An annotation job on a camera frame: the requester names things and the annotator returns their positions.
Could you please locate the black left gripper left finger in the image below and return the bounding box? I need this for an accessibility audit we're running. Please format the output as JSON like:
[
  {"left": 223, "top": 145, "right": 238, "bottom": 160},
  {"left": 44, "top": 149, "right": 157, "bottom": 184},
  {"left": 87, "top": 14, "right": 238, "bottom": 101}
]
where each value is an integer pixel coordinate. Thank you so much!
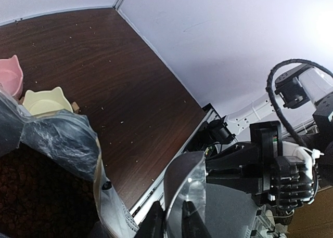
[{"left": 135, "top": 201, "right": 165, "bottom": 238}]

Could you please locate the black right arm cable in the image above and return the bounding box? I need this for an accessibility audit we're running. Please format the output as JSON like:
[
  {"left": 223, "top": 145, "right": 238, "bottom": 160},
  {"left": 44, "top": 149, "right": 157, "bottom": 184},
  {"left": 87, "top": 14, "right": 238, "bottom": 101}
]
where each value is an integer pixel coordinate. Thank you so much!
[{"left": 265, "top": 58, "right": 333, "bottom": 148}]

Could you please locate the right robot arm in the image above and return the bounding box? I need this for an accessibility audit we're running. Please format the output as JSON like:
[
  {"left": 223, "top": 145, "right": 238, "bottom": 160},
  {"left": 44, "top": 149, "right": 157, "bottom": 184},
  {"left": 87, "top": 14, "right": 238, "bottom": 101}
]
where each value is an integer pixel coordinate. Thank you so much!
[{"left": 206, "top": 59, "right": 332, "bottom": 213}]

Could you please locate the cream pet bowl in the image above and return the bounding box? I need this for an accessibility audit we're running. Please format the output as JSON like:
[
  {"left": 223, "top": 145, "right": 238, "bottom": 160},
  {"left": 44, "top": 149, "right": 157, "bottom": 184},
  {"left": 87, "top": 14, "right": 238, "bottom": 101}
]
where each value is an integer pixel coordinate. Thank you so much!
[{"left": 22, "top": 87, "right": 73, "bottom": 115}]

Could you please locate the brown kibble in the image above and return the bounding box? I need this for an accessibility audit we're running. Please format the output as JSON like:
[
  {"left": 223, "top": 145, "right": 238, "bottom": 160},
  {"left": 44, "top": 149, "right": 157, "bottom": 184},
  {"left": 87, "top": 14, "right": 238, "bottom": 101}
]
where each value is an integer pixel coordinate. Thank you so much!
[{"left": 1, "top": 144, "right": 98, "bottom": 237}]

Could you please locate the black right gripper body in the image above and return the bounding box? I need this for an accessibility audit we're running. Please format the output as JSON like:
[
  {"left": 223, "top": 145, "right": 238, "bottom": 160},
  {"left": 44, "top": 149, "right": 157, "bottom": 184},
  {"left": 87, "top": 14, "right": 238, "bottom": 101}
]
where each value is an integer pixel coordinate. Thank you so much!
[{"left": 205, "top": 141, "right": 317, "bottom": 206}]

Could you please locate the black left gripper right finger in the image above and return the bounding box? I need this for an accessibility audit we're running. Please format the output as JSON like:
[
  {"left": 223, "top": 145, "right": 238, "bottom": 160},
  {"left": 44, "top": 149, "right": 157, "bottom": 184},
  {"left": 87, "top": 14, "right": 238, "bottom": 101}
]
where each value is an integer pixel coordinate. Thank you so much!
[{"left": 182, "top": 201, "right": 211, "bottom": 238}]

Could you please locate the pink pet bowl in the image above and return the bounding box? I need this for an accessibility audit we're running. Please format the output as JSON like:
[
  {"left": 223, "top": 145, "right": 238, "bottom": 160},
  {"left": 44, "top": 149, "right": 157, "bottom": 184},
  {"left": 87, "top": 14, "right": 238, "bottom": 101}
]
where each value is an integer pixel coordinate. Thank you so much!
[{"left": 1, "top": 55, "right": 23, "bottom": 84}]

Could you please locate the metal food scoop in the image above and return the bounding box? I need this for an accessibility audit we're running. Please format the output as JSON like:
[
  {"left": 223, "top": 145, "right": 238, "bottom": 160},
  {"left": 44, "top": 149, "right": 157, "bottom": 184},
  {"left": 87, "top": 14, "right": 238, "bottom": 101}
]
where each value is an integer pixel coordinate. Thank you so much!
[{"left": 165, "top": 154, "right": 258, "bottom": 237}]

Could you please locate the dog food bag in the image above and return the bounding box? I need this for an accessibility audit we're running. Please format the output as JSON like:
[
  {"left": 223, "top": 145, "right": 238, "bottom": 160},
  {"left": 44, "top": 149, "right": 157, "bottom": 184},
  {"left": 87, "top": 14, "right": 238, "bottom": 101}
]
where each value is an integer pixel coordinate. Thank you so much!
[{"left": 1, "top": 92, "right": 138, "bottom": 237}]

